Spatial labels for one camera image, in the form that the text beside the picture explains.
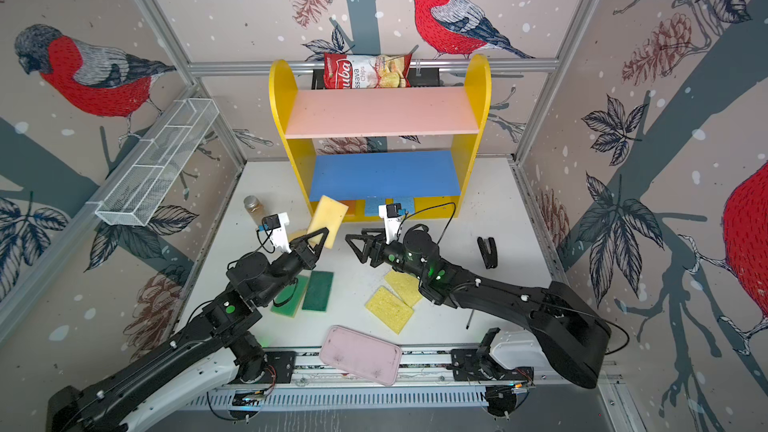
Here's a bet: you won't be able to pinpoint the dark green scouring sponge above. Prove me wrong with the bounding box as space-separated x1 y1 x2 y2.
302 270 334 312

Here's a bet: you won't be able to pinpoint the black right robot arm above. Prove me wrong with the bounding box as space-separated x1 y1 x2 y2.
345 224 611 389

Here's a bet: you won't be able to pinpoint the black binder clip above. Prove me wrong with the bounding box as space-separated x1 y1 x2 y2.
477 237 498 269

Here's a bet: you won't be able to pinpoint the blue cellulose sponge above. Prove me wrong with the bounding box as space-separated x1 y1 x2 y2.
393 197 415 215
364 198 386 217

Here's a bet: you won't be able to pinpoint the orange rectangular sponge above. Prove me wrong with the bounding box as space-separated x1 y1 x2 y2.
343 200 358 220

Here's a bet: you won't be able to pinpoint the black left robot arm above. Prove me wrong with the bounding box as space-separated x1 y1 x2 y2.
45 227 329 431

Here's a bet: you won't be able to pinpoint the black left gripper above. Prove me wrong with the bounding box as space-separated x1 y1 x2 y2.
257 226 328 307

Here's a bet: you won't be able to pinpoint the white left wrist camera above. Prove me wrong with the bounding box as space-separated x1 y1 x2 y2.
260 212 291 253

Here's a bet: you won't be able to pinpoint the beige orange-backed sponge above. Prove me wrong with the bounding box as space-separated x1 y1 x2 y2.
307 196 349 249

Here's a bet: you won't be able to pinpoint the light green sponge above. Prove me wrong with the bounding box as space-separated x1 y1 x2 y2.
271 275 309 318

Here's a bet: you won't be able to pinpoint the yellow sponge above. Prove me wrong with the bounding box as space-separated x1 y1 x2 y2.
365 287 414 334
385 270 422 308

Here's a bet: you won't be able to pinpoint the yellow shelf pink blue boards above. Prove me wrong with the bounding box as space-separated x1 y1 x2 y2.
269 55 492 222

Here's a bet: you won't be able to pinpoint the glass spice jar silver lid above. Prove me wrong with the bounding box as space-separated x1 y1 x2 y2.
243 195 265 221

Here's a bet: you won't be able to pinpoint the black yellow screwdriver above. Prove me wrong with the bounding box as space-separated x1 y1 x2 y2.
465 310 475 330

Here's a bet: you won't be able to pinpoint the red chips bag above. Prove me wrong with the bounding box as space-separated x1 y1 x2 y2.
323 53 412 78

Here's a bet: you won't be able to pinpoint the pink plastic tray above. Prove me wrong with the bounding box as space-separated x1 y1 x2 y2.
319 326 402 387

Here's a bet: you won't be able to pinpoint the black box behind shelf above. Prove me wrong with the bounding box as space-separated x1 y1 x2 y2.
311 69 441 90

